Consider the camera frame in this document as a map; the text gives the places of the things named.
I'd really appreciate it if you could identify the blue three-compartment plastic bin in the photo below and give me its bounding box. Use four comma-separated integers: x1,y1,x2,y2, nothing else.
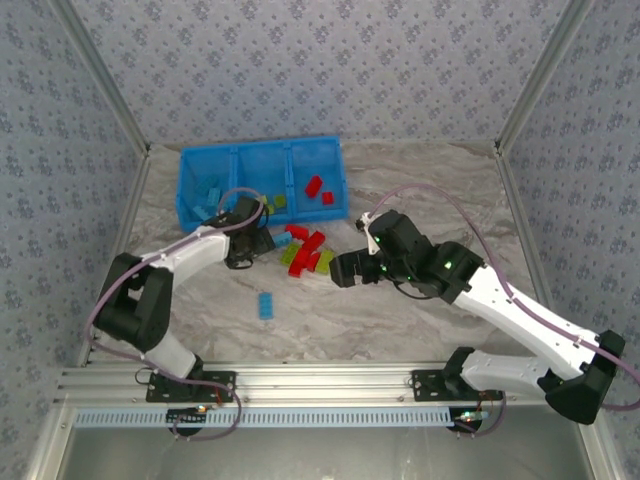
175,134,350,234

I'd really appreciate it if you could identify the black controller board with LEDs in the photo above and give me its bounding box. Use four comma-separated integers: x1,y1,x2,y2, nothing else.
166,405,210,437
446,405,489,435

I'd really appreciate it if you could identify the grey metal sheet panel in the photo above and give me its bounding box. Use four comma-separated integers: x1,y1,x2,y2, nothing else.
54,409,601,480

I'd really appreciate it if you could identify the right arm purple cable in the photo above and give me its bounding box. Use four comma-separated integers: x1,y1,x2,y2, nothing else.
368,183,640,439

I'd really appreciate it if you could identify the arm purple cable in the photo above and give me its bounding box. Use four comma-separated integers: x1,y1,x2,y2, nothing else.
84,187,266,444
368,183,640,439

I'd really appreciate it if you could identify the aluminium frame cross rail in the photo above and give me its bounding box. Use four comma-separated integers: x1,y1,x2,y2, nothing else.
54,360,551,407

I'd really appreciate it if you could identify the aluminium frame side rail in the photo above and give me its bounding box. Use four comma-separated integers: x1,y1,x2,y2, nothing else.
493,144,557,314
75,147,152,369

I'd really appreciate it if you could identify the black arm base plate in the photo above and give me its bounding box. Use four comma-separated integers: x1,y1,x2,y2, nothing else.
410,368,504,404
145,368,237,404

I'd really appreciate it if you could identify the light blue slotted cable duct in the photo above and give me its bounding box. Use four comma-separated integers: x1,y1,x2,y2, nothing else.
74,407,481,429

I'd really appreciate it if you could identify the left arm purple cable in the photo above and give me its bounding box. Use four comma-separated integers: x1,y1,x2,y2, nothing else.
84,187,266,444

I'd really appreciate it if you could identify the aluminium frame post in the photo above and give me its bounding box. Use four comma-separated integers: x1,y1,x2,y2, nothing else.
47,0,152,157
492,0,599,157

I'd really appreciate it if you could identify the aluminium frame leg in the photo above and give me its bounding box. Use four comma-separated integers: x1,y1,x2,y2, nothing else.
574,422,627,480
22,405,76,480

